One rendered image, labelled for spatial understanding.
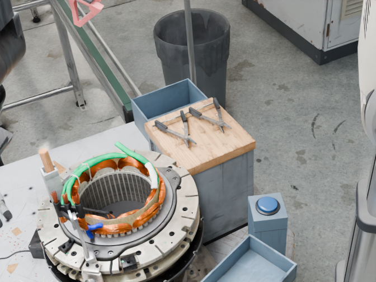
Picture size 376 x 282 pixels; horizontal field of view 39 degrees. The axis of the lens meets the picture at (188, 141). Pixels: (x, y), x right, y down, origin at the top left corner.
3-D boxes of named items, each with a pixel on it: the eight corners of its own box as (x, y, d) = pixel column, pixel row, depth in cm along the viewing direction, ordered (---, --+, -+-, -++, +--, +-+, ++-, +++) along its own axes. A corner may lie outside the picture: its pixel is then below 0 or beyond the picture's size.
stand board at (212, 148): (145, 130, 130) (143, 122, 128) (212, 104, 136) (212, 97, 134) (182, 180, 116) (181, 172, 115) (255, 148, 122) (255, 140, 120)
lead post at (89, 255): (87, 265, 94) (73, 222, 87) (83, 254, 96) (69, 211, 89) (97, 261, 95) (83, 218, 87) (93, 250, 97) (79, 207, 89)
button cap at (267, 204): (259, 214, 108) (259, 211, 107) (255, 200, 111) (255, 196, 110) (279, 211, 108) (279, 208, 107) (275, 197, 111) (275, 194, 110)
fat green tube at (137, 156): (114, 149, 110) (113, 142, 109) (131, 141, 112) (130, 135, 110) (147, 191, 100) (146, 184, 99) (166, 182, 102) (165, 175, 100)
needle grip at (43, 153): (45, 174, 102) (36, 151, 98) (51, 169, 103) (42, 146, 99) (51, 177, 101) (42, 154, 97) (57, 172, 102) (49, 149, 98)
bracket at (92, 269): (89, 279, 98) (84, 262, 94) (108, 281, 97) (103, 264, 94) (86, 288, 96) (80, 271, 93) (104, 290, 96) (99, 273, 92)
